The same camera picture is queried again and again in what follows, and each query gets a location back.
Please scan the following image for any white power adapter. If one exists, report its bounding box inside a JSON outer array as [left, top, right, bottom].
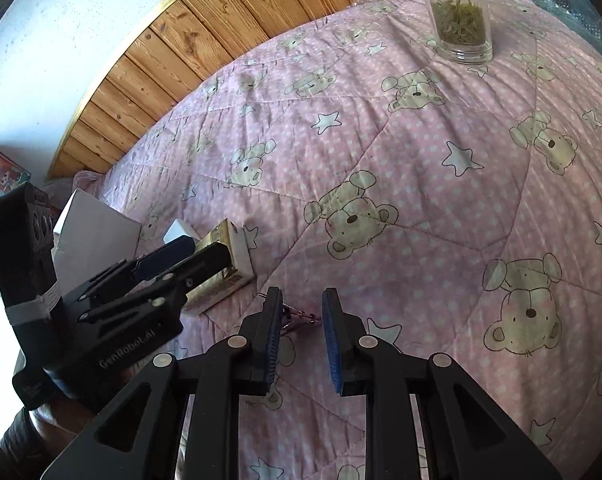
[[163, 220, 202, 247]]

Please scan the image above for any pink bear print blanket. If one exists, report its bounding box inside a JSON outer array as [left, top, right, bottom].
[[73, 0, 602, 480]]

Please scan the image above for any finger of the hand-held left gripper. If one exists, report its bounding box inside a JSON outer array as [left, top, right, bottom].
[[81, 235, 196, 302], [81, 242, 234, 322]]

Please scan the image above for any glass bottle with tea leaves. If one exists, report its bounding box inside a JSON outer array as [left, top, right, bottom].
[[421, 0, 495, 66]]

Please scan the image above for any person's left forearm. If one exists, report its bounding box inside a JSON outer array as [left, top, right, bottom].
[[0, 395, 99, 466]]

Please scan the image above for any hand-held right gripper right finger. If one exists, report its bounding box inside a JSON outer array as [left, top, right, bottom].
[[321, 287, 564, 480]]

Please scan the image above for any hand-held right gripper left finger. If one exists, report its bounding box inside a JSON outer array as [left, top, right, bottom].
[[58, 286, 285, 480]]

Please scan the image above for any wooden wall panel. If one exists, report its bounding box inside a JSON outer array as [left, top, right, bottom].
[[46, 0, 422, 181]]

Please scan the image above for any colourful picture book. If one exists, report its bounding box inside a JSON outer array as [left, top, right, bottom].
[[0, 146, 34, 196]]

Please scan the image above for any beige paper box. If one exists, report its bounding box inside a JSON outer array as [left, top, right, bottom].
[[181, 218, 256, 315]]

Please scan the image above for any white cardboard box container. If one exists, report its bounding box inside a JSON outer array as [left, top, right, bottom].
[[53, 189, 142, 301]]

